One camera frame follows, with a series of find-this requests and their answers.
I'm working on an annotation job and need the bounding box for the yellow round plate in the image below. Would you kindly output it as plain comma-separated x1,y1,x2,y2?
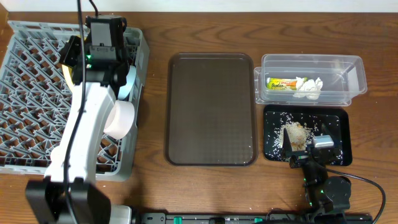
62,65,74,93

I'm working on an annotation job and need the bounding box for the black food waste tray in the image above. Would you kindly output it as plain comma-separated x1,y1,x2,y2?
263,105,353,166

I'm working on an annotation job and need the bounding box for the white tissue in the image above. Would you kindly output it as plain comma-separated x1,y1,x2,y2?
293,77,323,100

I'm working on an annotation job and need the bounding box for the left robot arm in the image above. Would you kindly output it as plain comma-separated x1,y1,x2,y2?
25,15,135,223

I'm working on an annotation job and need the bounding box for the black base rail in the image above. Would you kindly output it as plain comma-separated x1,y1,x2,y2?
108,205,374,224

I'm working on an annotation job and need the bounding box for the green snack wrapper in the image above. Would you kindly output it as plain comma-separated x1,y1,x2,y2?
266,78,297,90

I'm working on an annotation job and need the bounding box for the dark brown serving tray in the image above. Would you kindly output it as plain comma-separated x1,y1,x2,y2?
164,53,258,167

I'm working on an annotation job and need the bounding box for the grey dishwasher rack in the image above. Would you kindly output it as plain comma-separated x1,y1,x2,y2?
1,21,150,182

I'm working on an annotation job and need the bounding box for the light blue bowl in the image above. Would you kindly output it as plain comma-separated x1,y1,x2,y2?
118,65,137,100

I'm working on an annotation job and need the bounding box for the clear plastic bin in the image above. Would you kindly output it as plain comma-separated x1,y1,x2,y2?
254,54,368,106

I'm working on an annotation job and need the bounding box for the rice pile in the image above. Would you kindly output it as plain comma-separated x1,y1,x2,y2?
265,112,320,159

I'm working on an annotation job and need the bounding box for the white cup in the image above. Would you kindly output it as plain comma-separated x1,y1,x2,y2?
50,146,67,166

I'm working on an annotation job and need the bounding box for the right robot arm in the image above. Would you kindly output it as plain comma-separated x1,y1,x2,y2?
282,126,351,223

